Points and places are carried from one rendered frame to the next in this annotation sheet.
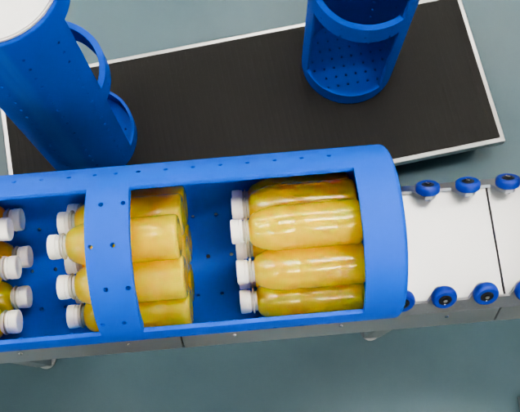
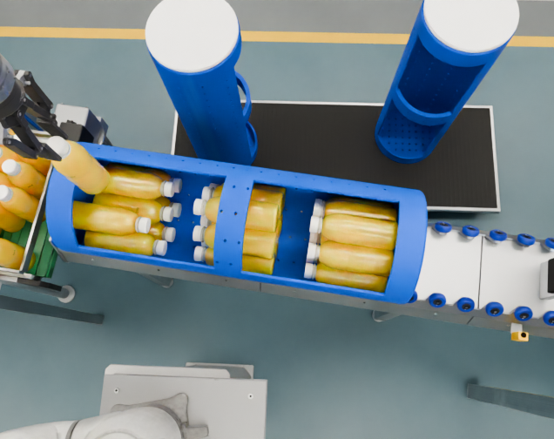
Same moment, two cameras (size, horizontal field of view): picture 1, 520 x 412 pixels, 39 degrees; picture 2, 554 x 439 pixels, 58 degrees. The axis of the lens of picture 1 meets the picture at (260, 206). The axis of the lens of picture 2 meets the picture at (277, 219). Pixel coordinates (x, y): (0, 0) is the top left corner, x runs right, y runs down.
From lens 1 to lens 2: 0.07 m
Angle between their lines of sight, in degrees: 5
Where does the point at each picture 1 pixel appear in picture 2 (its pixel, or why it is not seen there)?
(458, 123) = (470, 192)
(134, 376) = (219, 306)
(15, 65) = (196, 89)
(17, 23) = (205, 63)
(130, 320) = (234, 263)
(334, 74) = (395, 141)
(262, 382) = (300, 331)
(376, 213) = (408, 233)
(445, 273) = (441, 285)
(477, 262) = (464, 283)
